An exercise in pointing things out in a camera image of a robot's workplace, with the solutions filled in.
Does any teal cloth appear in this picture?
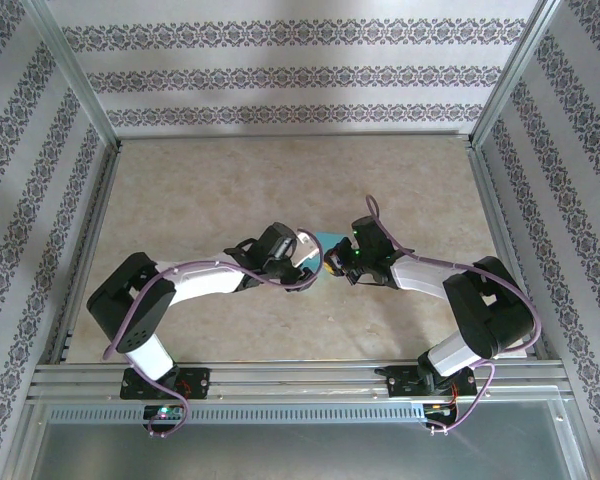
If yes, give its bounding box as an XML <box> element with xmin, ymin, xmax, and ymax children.
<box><xmin>302</xmin><ymin>230</ymin><xmax>350</xmax><ymax>275</ymax></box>

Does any grey metal sheet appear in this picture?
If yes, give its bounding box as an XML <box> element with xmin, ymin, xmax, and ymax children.
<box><xmin>9</xmin><ymin>399</ymin><xmax>591</xmax><ymax>480</ymax></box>

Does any controller board with green light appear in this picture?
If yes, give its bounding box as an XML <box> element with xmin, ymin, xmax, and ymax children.
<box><xmin>143</xmin><ymin>404</ymin><xmax>186</xmax><ymax>421</ymax></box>

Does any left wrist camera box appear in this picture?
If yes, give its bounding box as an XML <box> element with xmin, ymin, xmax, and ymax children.
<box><xmin>293</xmin><ymin>230</ymin><xmax>318</xmax><ymax>267</ymax></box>

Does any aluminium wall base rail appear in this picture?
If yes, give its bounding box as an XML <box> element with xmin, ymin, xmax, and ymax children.
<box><xmin>117</xmin><ymin>130</ymin><xmax>474</xmax><ymax>142</ymax></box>

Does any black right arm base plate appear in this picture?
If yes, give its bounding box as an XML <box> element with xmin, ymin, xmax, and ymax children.
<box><xmin>383</xmin><ymin>364</ymin><xmax>478</xmax><ymax>400</ymax></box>

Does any aluminium side rail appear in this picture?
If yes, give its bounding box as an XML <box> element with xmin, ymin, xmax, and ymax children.
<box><xmin>49</xmin><ymin>142</ymin><xmax>124</xmax><ymax>366</ymax></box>
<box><xmin>467</xmin><ymin>142</ymin><xmax>549</xmax><ymax>361</ymax></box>

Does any slotted grey cable duct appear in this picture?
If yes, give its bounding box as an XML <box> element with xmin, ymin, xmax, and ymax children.
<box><xmin>47</xmin><ymin>403</ymin><xmax>426</xmax><ymax>424</ymax></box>

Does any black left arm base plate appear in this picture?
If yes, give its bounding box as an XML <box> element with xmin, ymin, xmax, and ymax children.
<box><xmin>119</xmin><ymin>367</ymin><xmax>212</xmax><ymax>401</ymax></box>

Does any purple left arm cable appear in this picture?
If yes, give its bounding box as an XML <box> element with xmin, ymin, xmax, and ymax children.
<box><xmin>102</xmin><ymin>227</ymin><xmax>324</xmax><ymax>440</ymax></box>

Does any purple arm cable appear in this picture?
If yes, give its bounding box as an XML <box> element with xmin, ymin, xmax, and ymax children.
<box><xmin>363</xmin><ymin>194</ymin><xmax>540</xmax><ymax>435</ymax></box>
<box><xmin>102</xmin><ymin>227</ymin><xmax>324</xmax><ymax>440</ymax></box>

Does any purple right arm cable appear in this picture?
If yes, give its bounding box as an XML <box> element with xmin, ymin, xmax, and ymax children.
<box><xmin>363</xmin><ymin>194</ymin><xmax>540</xmax><ymax>435</ymax></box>

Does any aluminium frame post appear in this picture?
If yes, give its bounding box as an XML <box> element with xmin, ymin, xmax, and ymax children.
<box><xmin>22</xmin><ymin>0</ymin><xmax>121</xmax><ymax>146</ymax></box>
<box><xmin>467</xmin><ymin>0</ymin><xmax>569</xmax><ymax>146</ymax></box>

